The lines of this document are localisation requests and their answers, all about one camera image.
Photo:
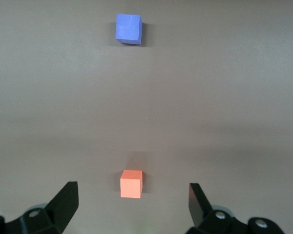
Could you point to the orange foam block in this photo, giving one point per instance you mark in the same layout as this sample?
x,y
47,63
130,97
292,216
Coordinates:
x,y
130,186

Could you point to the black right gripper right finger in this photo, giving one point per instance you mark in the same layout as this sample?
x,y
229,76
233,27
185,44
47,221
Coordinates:
x,y
197,204

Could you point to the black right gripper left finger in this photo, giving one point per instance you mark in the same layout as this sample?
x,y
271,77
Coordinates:
x,y
66,202

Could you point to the purple foam block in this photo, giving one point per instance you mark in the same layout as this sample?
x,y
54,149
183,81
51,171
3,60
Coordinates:
x,y
127,28

